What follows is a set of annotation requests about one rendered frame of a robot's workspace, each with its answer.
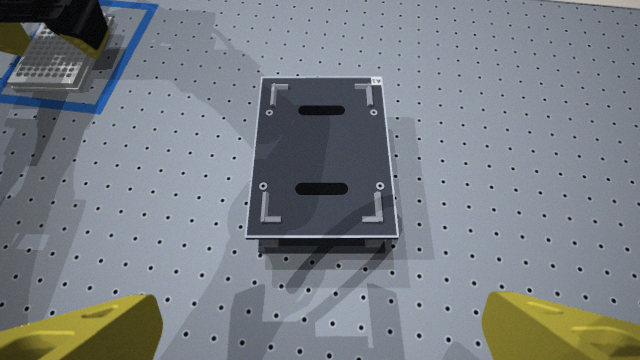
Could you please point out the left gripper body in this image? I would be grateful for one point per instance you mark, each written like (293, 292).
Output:
(83, 19)

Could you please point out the grey perforated breadboard table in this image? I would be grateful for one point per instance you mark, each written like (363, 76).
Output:
(514, 133)

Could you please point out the dark grey plate nest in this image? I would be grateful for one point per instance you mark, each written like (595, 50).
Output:
(321, 178)

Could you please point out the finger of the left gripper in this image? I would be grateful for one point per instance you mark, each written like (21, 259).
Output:
(13, 39)
(86, 48)

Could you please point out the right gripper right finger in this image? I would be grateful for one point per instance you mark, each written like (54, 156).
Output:
(521, 327)

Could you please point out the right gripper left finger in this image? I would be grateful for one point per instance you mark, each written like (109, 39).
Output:
(128, 328)

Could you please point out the white well plate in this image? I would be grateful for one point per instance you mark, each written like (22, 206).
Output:
(51, 64)

